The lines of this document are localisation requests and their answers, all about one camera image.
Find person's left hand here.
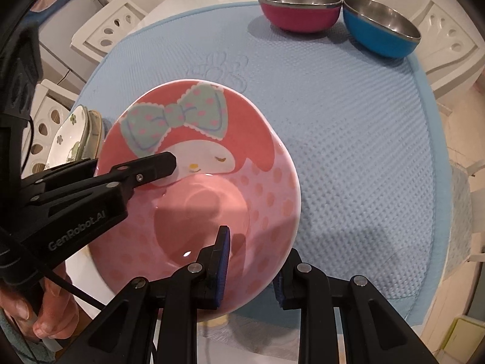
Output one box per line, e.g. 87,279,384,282
0,271,72,337

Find magenta steel bowl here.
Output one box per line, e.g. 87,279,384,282
258,0,343,33

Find blue steel bowl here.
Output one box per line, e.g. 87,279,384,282
342,0,422,59

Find white refrigerator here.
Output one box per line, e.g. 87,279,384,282
34,0,110,88

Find white dining chair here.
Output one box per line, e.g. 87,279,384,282
28,79,78,177
409,0,485,101
70,0,147,64

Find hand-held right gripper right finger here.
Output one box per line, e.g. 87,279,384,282
273,249,421,364

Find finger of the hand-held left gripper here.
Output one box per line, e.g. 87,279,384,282
21,158,100,190
32,152,178,202

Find yellow green box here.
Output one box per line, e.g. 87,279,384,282
449,316,485,354

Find gold rimmed plate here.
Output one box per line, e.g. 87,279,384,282
92,111,105,160

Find pink cartoon bowl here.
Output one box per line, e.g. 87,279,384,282
88,79,303,321

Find blue textured table mat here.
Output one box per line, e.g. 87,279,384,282
74,0,448,325

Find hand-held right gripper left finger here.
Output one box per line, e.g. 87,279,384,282
62,225,232,364

